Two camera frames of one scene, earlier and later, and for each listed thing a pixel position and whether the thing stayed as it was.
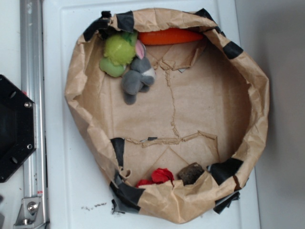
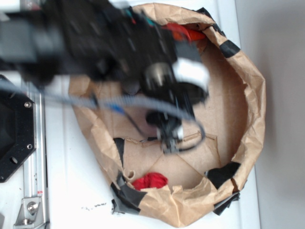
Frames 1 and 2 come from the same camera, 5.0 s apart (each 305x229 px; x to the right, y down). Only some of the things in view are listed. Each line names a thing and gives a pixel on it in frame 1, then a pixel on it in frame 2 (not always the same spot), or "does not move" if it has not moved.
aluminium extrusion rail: [32, 85] does not move
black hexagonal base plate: [18, 127] does not move
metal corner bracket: [30, 215] does not move
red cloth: [159, 175] → [150, 180]
